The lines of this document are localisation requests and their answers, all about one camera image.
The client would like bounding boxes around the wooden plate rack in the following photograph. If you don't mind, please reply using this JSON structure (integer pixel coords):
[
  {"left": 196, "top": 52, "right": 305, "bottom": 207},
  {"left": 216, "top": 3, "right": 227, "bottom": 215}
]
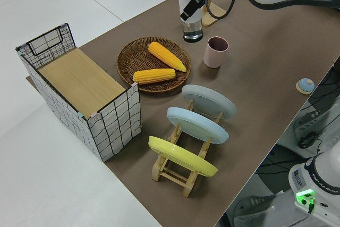
[{"left": 151, "top": 98, "right": 224, "bottom": 198}]

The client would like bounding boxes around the yellow plate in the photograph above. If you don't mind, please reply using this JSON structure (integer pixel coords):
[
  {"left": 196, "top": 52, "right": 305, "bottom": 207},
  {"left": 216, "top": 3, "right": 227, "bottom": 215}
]
[{"left": 148, "top": 136, "right": 219, "bottom": 177}]

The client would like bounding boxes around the wooden mug tree stand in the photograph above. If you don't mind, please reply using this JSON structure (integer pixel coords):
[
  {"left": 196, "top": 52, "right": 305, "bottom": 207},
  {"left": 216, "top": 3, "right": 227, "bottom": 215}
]
[{"left": 201, "top": 0, "right": 227, "bottom": 28}]

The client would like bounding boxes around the coiled black cable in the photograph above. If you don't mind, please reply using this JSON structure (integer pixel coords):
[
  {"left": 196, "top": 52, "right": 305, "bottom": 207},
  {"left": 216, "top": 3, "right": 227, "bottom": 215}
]
[{"left": 297, "top": 132, "right": 318, "bottom": 149}]

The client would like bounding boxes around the yellow corn cob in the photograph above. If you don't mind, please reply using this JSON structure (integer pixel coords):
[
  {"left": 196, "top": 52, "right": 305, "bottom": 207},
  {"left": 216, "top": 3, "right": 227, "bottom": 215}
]
[
  {"left": 132, "top": 68, "right": 176, "bottom": 85},
  {"left": 148, "top": 41, "right": 188, "bottom": 73}
]

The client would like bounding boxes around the brown wicker basket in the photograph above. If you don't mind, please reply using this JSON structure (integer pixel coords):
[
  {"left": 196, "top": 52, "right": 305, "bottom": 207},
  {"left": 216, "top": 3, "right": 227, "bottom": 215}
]
[{"left": 116, "top": 37, "right": 192, "bottom": 94}]

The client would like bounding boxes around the brown table mat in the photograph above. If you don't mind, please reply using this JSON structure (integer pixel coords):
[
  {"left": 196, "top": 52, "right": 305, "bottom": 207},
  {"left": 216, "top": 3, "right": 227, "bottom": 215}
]
[{"left": 25, "top": 0, "right": 340, "bottom": 227}]

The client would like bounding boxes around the white power strip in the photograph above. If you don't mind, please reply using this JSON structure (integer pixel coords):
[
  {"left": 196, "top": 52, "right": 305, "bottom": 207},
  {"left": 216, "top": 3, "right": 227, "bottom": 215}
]
[{"left": 292, "top": 102, "right": 330, "bottom": 142}]

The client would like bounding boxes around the light blue plate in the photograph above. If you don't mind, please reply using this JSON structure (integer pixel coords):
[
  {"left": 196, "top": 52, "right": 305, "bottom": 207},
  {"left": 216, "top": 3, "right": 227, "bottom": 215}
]
[{"left": 166, "top": 106, "right": 230, "bottom": 145}]

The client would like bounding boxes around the grey plate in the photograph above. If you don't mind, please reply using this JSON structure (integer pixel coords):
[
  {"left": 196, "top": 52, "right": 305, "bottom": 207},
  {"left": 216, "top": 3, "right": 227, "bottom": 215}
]
[{"left": 181, "top": 84, "right": 238, "bottom": 120}]

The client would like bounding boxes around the pink mug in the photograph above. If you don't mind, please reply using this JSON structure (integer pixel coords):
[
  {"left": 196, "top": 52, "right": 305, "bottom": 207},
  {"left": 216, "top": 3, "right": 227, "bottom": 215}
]
[{"left": 203, "top": 36, "right": 229, "bottom": 69}]

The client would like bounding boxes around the black wire basket white liner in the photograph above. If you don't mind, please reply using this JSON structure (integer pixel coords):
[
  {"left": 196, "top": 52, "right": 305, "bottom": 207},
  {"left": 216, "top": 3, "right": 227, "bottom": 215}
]
[{"left": 15, "top": 22, "right": 142, "bottom": 163}]

